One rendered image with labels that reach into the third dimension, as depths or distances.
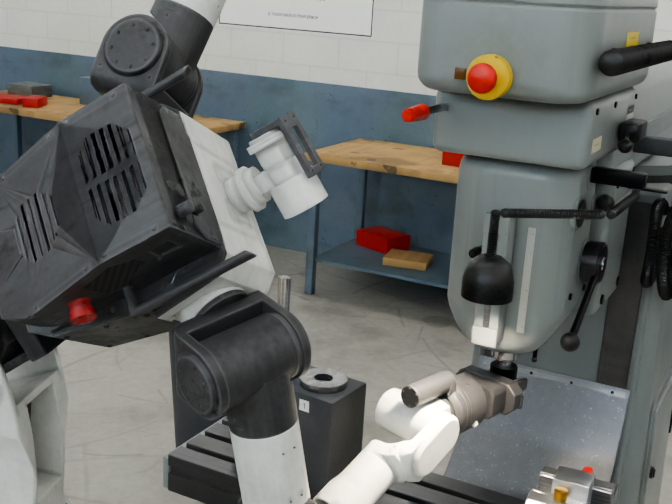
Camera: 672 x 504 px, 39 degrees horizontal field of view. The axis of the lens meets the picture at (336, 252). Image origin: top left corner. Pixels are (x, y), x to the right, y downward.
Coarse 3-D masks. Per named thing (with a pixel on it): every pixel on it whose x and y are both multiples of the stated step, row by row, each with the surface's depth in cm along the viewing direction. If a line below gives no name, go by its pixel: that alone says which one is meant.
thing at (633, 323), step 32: (640, 192) 180; (640, 224) 181; (640, 256) 182; (640, 288) 184; (608, 320) 188; (640, 320) 186; (480, 352) 203; (544, 352) 196; (576, 352) 193; (608, 352) 190; (640, 352) 188; (608, 384) 191; (640, 384) 190; (640, 416) 193; (640, 448) 195; (640, 480) 199
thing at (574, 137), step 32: (448, 96) 142; (608, 96) 143; (448, 128) 143; (480, 128) 140; (512, 128) 138; (544, 128) 136; (576, 128) 134; (608, 128) 144; (512, 160) 140; (544, 160) 137; (576, 160) 135
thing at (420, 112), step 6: (408, 108) 130; (414, 108) 131; (420, 108) 132; (426, 108) 134; (432, 108) 137; (438, 108) 139; (444, 108) 141; (402, 114) 131; (408, 114) 130; (414, 114) 130; (420, 114) 132; (426, 114) 133; (408, 120) 131; (414, 120) 131; (420, 120) 133
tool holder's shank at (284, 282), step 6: (282, 276) 177; (288, 276) 178; (282, 282) 176; (288, 282) 176; (282, 288) 176; (288, 288) 177; (282, 294) 177; (288, 294) 177; (282, 300) 177; (288, 300) 178; (282, 306) 177; (288, 306) 178
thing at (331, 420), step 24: (312, 384) 173; (336, 384) 174; (360, 384) 178; (312, 408) 172; (336, 408) 171; (360, 408) 179; (312, 432) 173; (336, 432) 173; (360, 432) 181; (312, 456) 174; (336, 456) 174; (312, 480) 175
